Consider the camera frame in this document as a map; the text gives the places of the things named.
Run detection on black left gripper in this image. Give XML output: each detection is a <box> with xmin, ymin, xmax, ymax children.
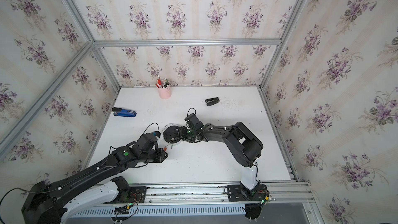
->
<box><xmin>138</xmin><ymin>148</ymin><xmax>172</xmax><ymax>164</ymax></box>

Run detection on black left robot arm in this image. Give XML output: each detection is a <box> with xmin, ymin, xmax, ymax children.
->
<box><xmin>21</xmin><ymin>146</ymin><xmax>168</xmax><ymax>224</ymax></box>

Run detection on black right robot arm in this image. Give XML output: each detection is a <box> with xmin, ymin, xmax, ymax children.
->
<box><xmin>177</xmin><ymin>121</ymin><xmax>264</xmax><ymax>191</ymax></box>

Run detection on black stapler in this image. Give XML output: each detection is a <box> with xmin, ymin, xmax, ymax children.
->
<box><xmin>205</xmin><ymin>97</ymin><xmax>220</xmax><ymax>106</ymax></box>

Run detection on pink pen holder cup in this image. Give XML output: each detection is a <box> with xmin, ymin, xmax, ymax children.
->
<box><xmin>157</xmin><ymin>86</ymin><xmax>172</xmax><ymax>100</ymax></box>

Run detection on pens in pink cup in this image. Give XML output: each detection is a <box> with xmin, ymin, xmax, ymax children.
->
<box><xmin>155</xmin><ymin>76</ymin><xmax>170</xmax><ymax>89</ymax></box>

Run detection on blue stapler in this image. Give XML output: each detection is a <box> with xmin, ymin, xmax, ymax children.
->
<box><xmin>112</xmin><ymin>107</ymin><xmax>137</xmax><ymax>118</ymax></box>

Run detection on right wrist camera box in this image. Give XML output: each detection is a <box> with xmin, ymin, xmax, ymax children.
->
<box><xmin>184</xmin><ymin>113</ymin><xmax>204</xmax><ymax>130</ymax></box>

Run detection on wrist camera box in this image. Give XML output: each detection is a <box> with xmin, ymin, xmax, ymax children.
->
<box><xmin>184</xmin><ymin>113</ymin><xmax>204</xmax><ymax>130</ymax></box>
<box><xmin>137</xmin><ymin>131</ymin><xmax>161</xmax><ymax>154</ymax></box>

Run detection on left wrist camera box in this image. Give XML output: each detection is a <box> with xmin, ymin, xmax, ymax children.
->
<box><xmin>137</xmin><ymin>131</ymin><xmax>161</xmax><ymax>154</ymax></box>

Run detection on aluminium front rail frame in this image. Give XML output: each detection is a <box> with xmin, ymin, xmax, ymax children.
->
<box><xmin>61</xmin><ymin>182</ymin><xmax>324</xmax><ymax>224</ymax></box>

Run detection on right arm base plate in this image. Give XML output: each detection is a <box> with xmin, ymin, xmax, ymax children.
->
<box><xmin>224</xmin><ymin>183</ymin><xmax>269</xmax><ymax>202</ymax></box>

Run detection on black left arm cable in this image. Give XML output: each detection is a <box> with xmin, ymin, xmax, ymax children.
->
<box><xmin>0</xmin><ymin>187</ymin><xmax>35</xmax><ymax>215</ymax></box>

